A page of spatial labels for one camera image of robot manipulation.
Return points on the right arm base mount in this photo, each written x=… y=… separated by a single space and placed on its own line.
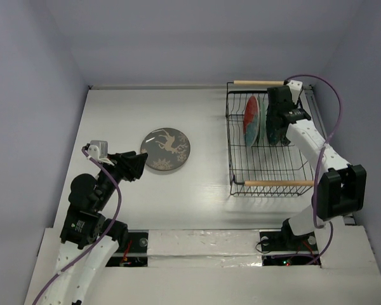
x=276 y=250

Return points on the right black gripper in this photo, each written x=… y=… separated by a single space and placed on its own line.
x=276 y=119

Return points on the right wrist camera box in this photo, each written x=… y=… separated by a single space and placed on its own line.
x=295 y=87

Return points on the red and teal plate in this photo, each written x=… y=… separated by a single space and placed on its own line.
x=251 y=121

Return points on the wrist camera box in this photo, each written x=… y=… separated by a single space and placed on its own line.
x=98 y=149
x=295 y=87

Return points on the aluminium rail right side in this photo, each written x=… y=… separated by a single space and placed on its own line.
x=325 y=106

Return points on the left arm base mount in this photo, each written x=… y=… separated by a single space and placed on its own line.
x=135 y=252

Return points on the grey deer plate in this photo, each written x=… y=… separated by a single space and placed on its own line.
x=168 y=149

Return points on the black wire dish rack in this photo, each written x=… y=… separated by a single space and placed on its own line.
x=261 y=170

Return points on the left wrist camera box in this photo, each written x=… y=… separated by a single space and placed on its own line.
x=98 y=149

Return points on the dark teal blossom plate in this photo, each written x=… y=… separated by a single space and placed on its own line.
x=274 y=128

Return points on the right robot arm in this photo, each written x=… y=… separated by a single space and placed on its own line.
x=339 y=186

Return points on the silver foil strip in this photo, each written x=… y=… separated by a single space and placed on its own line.
x=203 y=249

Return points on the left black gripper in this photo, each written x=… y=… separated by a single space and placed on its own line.
x=130 y=164

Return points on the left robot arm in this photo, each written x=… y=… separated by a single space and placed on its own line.
x=88 y=239

